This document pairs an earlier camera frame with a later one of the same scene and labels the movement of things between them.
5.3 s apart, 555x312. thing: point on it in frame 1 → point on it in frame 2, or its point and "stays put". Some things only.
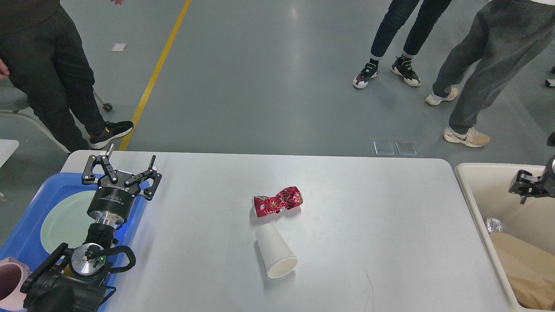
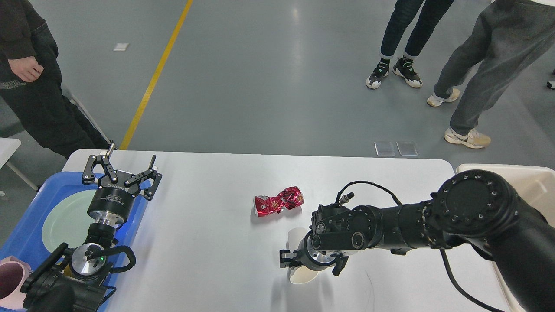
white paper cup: (279, 259) → (299, 274)
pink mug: (13, 273) stays put
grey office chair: (13, 101) → (11, 122)
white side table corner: (7, 147) stays put
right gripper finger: (523, 183) → (287, 259)
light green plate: (68, 222) stays put
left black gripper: (114, 199) stays put
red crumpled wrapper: (288, 198) stays put
